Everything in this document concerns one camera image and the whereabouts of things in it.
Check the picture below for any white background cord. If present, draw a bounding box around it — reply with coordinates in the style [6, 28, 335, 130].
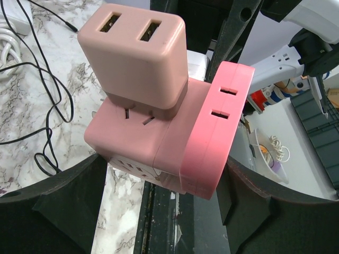
[269, 134, 291, 162]

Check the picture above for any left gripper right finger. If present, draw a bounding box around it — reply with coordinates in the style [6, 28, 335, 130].
[217, 157, 338, 253]

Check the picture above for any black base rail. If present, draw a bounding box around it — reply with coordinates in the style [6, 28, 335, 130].
[133, 182, 230, 253]

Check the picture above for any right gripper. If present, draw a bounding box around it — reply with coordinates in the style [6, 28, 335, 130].
[149, 0, 265, 77]

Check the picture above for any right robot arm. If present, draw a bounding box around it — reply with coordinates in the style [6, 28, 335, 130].
[150, 1, 338, 92]

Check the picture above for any thin black cable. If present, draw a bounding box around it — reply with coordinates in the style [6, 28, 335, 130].
[0, 0, 80, 177]

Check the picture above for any pink square plug adapter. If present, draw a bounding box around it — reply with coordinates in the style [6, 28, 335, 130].
[180, 61, 255, 199]

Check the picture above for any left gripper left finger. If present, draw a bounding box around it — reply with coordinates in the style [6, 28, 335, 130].
[1, 154, 108, 253]

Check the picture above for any pink cube socket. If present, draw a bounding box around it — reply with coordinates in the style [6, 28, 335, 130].
[84, 78, 210, 194]

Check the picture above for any beige pink USB charger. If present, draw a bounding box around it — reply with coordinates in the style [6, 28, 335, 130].
[77, 4, 189, 120]

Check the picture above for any white power strip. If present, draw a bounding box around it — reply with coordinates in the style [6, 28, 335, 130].
[1, 0, 32, 35]

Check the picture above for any white coiled cord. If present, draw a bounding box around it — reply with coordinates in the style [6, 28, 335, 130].
[0, 28, 23, 83]

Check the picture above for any white plug adapter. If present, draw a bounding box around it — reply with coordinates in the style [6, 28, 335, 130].
[187, 50, 210, 81]

